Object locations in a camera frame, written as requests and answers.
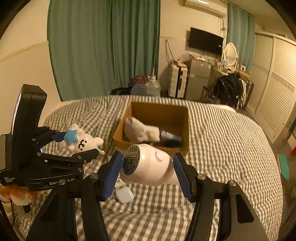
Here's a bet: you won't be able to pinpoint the white plush star toy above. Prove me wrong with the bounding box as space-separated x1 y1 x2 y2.
61 123 105 156

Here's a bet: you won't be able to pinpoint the light blue small case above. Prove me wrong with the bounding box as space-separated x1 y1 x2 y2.
115 186 134 204

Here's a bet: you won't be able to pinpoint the white mesh bag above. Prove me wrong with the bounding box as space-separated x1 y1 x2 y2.
123 117 160 144

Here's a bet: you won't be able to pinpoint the white hair dryer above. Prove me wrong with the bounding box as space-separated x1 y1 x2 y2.
120 144 179 186

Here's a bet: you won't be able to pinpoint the blue tissue pack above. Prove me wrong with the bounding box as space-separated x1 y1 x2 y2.
160 130 182 147

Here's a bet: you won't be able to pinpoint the green topped stool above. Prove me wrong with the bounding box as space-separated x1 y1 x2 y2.
278 154 290 180

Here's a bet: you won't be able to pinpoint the grey checkered bed quilt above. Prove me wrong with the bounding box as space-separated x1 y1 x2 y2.
44 95 283 240

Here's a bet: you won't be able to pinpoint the large green curtain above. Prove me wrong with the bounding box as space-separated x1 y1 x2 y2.
47 1 161 101

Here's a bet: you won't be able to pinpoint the brown patterned basket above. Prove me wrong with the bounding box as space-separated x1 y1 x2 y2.
132 75 149 85

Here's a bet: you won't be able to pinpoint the clear water jug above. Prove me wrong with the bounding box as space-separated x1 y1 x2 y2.
145 75 161 97

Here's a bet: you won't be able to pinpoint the open cardboard box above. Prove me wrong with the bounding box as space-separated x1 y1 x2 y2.
113 102 189 157

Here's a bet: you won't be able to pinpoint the white louvered wardrobe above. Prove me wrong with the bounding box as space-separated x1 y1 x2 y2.
246 32 295 143

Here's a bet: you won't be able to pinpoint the white suitcase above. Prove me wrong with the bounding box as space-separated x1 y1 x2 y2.
168 61 188 98

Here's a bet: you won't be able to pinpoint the black clothes on chair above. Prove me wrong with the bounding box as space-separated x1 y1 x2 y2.
212 73 244 108

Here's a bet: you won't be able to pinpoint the grey mini fridge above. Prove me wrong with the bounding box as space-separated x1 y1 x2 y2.
185 58 211 101

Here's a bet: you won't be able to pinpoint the white oval vanity mirror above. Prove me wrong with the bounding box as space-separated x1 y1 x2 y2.
220 42 239 71

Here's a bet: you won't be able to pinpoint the small green curtain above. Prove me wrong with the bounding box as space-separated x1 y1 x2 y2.
227 3 255 72

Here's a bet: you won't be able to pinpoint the white air conditioner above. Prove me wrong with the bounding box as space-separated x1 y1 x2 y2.
184 0 227 18

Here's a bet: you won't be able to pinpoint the black wall television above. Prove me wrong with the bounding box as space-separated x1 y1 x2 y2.
189 28 223 55

